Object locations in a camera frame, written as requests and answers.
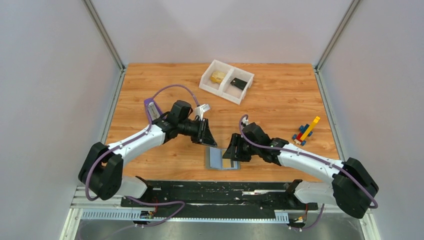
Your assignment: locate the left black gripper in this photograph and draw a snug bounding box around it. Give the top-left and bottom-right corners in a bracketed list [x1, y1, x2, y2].
[177, 117, 218, 147]

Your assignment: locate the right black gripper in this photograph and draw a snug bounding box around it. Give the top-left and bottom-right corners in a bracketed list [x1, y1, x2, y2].
[223, 133, 260, 163]

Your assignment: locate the grey card holder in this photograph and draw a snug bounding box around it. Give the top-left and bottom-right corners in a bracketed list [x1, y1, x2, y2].
[204, 146, 241, 171]

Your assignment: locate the gold card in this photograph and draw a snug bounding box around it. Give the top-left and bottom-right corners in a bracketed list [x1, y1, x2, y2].
[221, 159, 239, 170]
[209, 70, 227, 84]

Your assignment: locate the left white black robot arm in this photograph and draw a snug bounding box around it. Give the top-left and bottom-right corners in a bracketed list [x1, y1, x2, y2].
[77, 100, 217, 207]

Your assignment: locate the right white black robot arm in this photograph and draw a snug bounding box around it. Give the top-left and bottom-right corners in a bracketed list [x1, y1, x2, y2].
[222, 122, 379, 219]

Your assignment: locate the gold card in tray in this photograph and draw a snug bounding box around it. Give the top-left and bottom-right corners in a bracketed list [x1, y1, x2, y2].
[209, 70, 227, 84]

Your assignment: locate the black card in tray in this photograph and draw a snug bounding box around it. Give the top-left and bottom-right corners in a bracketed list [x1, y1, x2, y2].
[230, 77, 248, 91]

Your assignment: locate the white two-compartment tray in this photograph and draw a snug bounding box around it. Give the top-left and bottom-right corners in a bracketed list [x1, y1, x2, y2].
[198, 59, 255, 105]

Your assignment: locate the purple metronome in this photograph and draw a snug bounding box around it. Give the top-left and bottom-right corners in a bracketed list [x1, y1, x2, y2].
[143, 97, 163, 122]

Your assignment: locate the colourful toy brick figure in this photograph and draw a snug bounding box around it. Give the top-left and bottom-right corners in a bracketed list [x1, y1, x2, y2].
[292, 116, 321, 146]

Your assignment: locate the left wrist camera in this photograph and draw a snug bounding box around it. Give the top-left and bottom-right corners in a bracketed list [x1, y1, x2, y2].
[194, 103, 211, 120]

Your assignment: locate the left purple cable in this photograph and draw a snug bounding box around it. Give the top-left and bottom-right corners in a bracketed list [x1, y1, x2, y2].
[84, 84, 201, 202]

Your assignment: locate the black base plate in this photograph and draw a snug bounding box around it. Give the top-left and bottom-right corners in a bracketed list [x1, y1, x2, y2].
[141, 180, 321, 220]

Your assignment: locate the left aluminium corner post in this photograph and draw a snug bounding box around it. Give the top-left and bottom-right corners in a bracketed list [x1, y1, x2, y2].
[82, 0, 126, 72]

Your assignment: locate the aluminium corner post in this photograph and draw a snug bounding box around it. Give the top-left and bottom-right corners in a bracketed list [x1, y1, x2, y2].
[315, 0, 362, 72]
[82, 0, 126, 72]

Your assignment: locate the aluminium rail frame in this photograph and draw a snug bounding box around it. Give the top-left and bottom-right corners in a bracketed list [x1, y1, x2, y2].
[67, 186, 373, 224]

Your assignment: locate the right aluminium corner post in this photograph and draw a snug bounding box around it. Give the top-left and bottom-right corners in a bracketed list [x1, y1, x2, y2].
[315, 0, 362, 72]

